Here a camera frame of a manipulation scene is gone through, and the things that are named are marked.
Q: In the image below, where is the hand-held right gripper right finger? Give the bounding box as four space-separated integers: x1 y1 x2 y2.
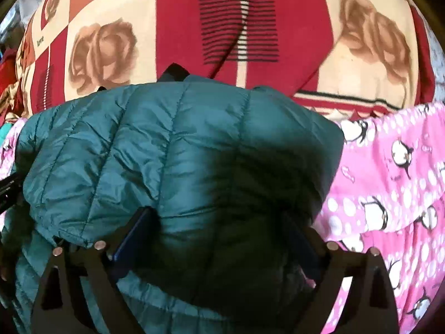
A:
284 212 400 334

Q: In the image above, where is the teal quilted jacket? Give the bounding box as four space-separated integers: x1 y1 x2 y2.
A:
0 63 345 334

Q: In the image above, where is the rose-printed checked blanket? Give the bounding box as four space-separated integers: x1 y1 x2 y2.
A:
14 0 438 121

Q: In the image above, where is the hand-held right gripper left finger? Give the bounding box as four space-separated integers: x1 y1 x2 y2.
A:
31 207 154 334

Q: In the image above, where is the pink penguin blanket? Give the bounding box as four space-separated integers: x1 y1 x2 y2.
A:
0 102 445 334

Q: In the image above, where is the black cable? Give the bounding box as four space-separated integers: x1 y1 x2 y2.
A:
208 0 251 78

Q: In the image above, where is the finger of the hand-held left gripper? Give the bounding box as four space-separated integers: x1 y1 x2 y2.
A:
0 172 25 216

